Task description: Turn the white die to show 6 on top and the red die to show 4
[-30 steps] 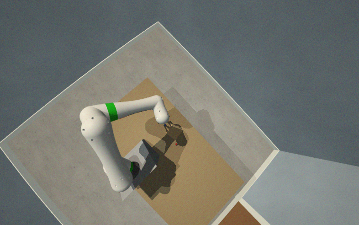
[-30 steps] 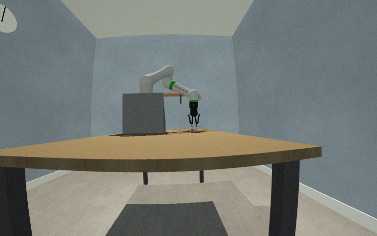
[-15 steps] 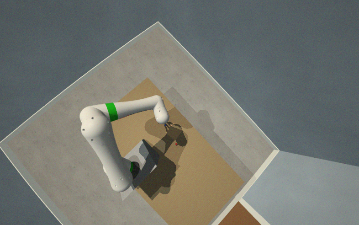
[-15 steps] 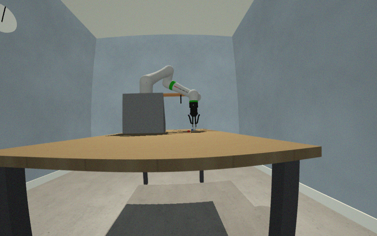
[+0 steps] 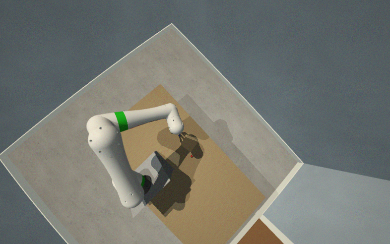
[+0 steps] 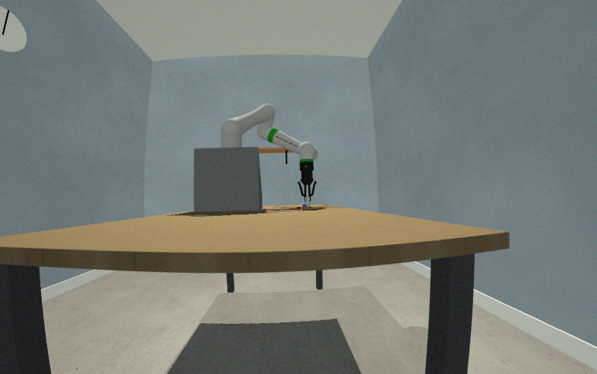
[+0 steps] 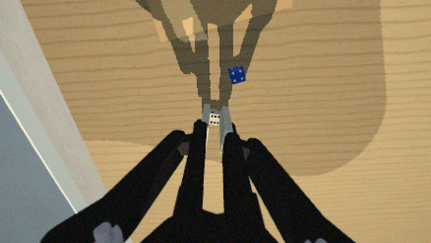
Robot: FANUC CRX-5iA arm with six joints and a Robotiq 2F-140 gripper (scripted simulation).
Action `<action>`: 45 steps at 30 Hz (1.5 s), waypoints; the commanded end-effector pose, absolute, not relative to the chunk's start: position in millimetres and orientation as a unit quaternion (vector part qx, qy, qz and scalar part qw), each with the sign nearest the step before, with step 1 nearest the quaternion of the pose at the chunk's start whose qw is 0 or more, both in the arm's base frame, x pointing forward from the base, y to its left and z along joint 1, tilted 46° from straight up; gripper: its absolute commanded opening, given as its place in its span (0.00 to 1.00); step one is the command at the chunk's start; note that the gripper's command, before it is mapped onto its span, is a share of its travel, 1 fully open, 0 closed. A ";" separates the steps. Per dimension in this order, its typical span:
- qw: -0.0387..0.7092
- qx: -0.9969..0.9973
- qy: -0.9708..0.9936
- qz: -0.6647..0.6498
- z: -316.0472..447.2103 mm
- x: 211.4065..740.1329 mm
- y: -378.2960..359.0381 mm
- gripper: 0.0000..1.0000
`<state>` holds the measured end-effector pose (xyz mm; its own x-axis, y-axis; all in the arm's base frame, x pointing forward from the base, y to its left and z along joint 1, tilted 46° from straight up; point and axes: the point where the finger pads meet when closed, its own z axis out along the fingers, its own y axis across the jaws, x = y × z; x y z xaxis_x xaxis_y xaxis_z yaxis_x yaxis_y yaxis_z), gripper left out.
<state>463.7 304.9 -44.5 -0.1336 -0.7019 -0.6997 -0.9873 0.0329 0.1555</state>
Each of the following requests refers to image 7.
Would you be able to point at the blue die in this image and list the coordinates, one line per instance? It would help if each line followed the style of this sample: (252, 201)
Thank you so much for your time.
(236, 74)

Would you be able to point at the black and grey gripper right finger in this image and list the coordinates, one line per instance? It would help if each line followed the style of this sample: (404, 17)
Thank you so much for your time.
(296, 217)

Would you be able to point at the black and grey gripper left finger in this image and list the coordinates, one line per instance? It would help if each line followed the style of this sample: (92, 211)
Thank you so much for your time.
(114, 217)

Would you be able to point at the grey die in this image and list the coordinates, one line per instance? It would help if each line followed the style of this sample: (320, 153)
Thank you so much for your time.
(215, 117)

